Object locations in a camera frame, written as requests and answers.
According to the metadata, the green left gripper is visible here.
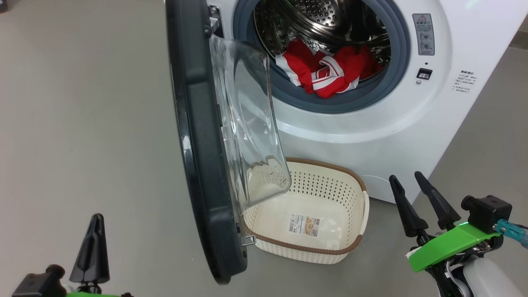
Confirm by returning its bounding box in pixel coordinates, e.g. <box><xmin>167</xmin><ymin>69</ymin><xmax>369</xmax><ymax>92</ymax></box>
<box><xmin>66</xmin><ymin>214</ymin><xmax>132</xmax><ymax>297</ymax></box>

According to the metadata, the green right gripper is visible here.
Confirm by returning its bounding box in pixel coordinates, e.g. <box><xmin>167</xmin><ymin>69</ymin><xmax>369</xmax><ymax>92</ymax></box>
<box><xmin>389</xmin><ymin>171</ymin><xmax>502</xmax><ymax>273</ymax></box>

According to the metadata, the black round glass washer door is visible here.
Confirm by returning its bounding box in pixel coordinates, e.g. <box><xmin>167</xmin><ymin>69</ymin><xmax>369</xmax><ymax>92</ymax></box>
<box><xmin>165</xmin><ymin>0</ymin><xmax>292</xmax><ymax>285</ymax></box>

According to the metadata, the red and white garment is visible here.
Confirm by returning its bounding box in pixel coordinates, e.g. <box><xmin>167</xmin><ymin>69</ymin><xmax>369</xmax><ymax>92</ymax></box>
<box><xmin>275</xmin><ymin>38</ymin><xmax>320</xmax><ymax>94</ymax></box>
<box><xmin>309</xmin><ymin>45</ymin><xmax>383</xmax><ymax>99</ymax></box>

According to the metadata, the white front-load washing machine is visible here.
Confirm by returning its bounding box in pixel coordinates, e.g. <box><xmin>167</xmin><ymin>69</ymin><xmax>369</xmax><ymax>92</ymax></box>
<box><xmin>206</xmin><ymin>0</ymin><xmax>528</xmax><ymax>205</ymax></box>

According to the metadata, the white printed product label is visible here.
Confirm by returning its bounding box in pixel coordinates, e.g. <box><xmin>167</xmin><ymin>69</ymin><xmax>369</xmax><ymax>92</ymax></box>
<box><xmin>288</xmin><ymin>213</ymin><xmax>320</xmax><ymax>237</ymax></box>

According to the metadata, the cream basket with brown rim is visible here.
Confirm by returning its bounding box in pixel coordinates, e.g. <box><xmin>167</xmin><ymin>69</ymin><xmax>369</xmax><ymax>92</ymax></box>
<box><xmin>243</xmin><ymin>157</ymin><xmax>370</xmax><ymax>264</ymax></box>

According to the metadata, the steel washing machine drum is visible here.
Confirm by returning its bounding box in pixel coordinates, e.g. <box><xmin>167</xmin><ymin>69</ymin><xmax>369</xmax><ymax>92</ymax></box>
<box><xmin>254</xmin><ymin>0</ymin><xmax>391</xmax><ymax>71</ymax></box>

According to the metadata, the round white filter cover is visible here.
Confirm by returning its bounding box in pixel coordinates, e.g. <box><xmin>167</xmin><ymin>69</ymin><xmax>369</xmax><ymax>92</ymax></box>
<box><xmin>359</xmin><ymin>175</ymin><xmax>391</xmax><ymax>203</ymax></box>

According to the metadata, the grey warning sticker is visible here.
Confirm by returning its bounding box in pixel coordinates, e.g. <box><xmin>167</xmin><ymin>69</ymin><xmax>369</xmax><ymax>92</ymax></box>
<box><xmin>412</xmin><ymin>14</ymin><xmax>435</xmax><ymax>56</ymax></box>

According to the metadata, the black cable with teal plug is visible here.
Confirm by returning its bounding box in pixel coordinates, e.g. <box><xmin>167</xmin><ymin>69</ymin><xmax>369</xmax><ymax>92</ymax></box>
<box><xmin>494</xmin><ymin>219</ymin><xmax>528</xmax><ymax>249</ymax></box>

